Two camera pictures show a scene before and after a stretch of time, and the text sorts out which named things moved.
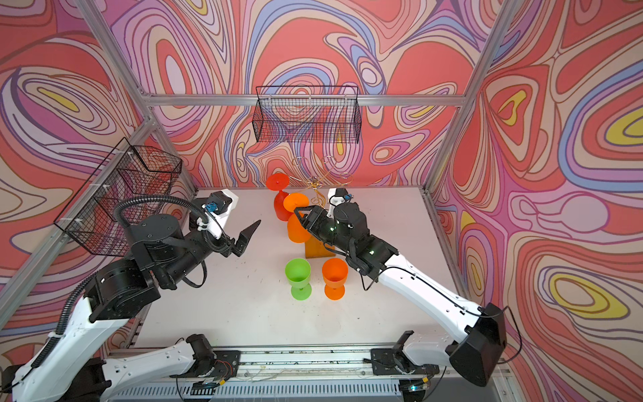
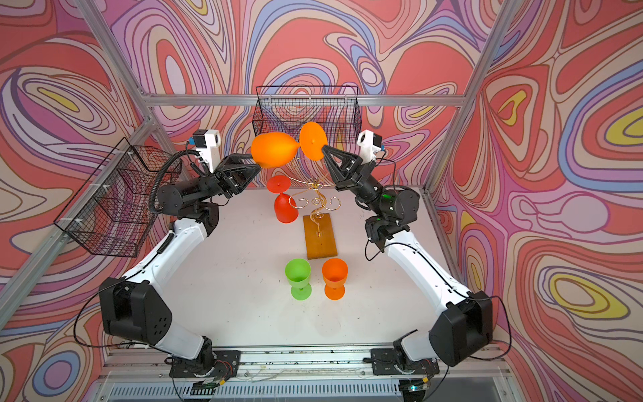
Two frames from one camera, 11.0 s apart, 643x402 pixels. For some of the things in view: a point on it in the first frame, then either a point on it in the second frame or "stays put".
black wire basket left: (130, 171) stays put
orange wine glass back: (335, 272) stays put
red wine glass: (280, 182) stays put
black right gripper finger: (304, 220) -> (334, 169)
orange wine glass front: (297, 232) -> (275, 149)
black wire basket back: (309, 114) stays put
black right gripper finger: (309, 208) -> (354, 160)
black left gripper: (226, 245) -> (220, 187)
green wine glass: (298, 272) stays put
